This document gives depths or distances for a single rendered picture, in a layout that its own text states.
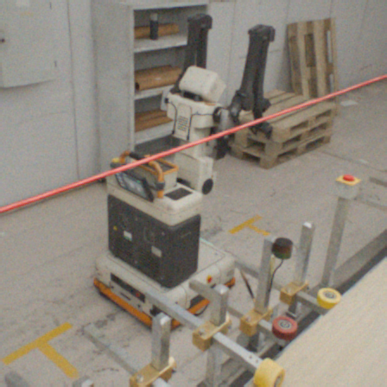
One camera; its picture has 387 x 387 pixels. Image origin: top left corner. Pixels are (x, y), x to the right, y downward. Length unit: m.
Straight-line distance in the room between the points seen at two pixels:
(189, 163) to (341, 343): 1.54
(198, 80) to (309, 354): 1.64
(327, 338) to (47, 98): 3.00
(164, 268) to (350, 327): 1.25
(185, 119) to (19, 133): 1.66
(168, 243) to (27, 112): 1.84
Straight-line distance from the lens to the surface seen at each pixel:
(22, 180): 4.23
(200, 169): 2.90
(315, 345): 1.73
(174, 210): 2.57
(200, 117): 2.73
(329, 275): 2.26
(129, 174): 2.60
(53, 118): 4.22
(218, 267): 3.08
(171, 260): 2.73
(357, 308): 1.92
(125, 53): 4.01
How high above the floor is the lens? 2.03
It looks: 27 degrees down
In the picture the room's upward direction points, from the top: 4 degrees clockwise
